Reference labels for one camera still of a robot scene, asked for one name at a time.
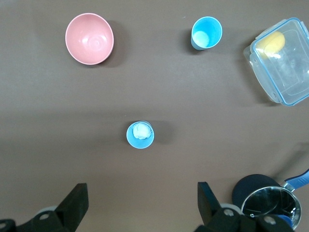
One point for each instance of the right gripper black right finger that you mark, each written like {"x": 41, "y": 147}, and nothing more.
{"x": 210, "y": 212}

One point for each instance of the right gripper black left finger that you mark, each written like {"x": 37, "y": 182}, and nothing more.
{"x": 70, "y": 210}

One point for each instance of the blue cup with white wad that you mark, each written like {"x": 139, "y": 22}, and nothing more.
{"x": 138, "y": 142}

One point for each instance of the glass lid with blue knob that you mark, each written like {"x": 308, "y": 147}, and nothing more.
{"x": 265, "y": 200}

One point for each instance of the clear container with blue seal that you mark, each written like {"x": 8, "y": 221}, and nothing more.
{"x": 285, "y": 72}

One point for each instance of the pink bowl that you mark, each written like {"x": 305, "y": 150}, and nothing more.
{"x": 89, "y": 39}

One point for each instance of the yellow sponge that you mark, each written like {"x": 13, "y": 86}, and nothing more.
{"x": 271, "y": 43}

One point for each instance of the empty blue cup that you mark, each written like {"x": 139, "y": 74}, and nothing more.
{"x": 207, "y": 31}

